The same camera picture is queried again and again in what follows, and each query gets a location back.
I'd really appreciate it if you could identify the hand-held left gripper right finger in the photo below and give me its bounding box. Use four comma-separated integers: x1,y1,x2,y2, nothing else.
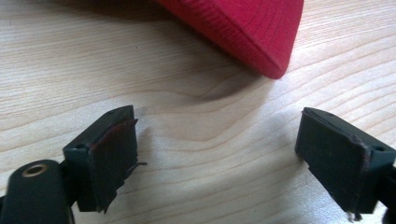
294,106,396,222

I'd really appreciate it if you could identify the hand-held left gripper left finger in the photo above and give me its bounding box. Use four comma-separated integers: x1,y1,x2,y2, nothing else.
62,105,149,215

